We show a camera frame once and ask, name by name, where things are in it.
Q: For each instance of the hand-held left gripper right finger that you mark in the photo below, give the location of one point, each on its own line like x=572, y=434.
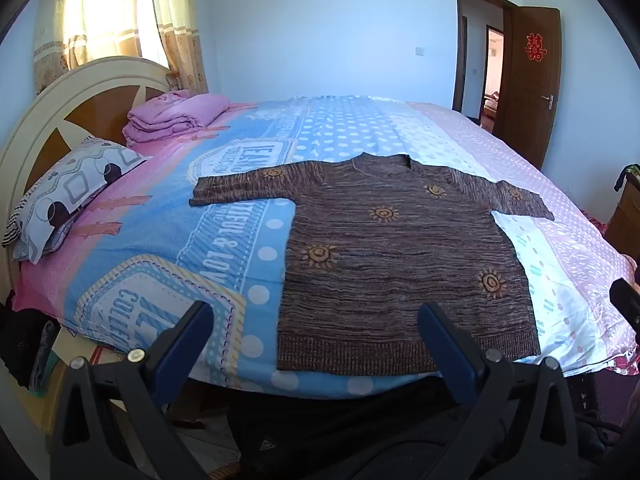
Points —
x=445, y=340

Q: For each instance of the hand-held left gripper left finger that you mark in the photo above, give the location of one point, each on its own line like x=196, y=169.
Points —
x=192, y=332

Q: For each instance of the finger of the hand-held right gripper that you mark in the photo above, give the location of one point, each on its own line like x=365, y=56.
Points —
x=627, y=302

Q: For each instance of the brown knitted sweater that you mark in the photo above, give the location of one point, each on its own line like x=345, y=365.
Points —
x=400, y=260

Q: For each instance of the wooden cabinet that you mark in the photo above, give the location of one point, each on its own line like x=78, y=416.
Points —
x=625, y=220

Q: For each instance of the maroon cloth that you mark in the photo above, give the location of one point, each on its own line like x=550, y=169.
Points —
x=610, y=395

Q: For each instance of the printed blue pink bedsheet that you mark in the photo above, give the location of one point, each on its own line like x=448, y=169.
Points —
x=240, y=240

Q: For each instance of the dark cloth pile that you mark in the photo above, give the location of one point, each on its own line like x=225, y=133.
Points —
x=22, y=345

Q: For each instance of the patterned grey pillow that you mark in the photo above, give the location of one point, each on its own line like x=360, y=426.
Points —
x=75, y=185

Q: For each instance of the folded pink quilt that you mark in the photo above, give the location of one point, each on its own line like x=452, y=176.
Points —
x=170, y=115

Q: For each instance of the brown wooden door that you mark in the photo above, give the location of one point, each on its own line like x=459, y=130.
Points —
x=530, y=100

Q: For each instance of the red paper door decoration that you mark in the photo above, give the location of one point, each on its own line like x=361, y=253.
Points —
x=534, y=47

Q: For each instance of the cream wooden bed headboard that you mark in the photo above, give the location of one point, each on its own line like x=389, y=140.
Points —
x=75, y=80

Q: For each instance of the yellow patterned curtain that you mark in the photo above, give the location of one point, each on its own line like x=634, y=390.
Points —
x=177, y=20
x=85, y=20

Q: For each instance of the brown door frame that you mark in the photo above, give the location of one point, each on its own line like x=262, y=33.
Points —
x=457, y=50

